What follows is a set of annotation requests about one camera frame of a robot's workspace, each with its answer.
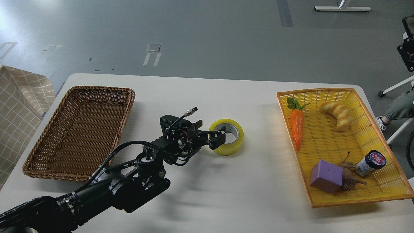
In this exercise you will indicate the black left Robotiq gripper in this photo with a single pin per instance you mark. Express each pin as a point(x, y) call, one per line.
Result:
point(181, 139)

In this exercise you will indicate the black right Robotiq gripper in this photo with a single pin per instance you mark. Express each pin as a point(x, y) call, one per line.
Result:
point(406, 50)

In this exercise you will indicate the yellow tape roll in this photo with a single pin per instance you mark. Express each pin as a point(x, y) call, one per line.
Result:
point(228, 126)

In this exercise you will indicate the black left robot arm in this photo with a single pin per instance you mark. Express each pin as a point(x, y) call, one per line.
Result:
point(131, 175)

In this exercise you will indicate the white stand base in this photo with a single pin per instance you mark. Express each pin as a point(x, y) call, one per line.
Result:
point(343, 6)

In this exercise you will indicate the seated person in grey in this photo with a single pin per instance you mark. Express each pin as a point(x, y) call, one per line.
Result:
point(400, 108)

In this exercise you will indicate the orange toy carrot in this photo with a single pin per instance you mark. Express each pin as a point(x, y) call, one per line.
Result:
point(297, 120)

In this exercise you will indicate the toy bread croissant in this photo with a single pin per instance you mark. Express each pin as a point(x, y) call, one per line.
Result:
point(340, 112)

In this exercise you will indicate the purple foam block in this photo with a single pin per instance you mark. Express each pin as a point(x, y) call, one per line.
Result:
point(326, 176)

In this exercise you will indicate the brown wicker basket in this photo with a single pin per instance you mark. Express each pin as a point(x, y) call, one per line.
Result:
point(85, 127)

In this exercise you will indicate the yellow plastic basket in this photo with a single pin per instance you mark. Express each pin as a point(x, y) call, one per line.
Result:
point(321, 141)

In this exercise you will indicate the small dark-lidded jar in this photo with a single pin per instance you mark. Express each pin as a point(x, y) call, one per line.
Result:
point(372, 162)

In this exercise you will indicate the brown toy root figure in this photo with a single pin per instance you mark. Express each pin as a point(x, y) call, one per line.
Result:
point(349, 181)

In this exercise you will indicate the beige checkered cloth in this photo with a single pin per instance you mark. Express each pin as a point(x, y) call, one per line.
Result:
point(24, 99)

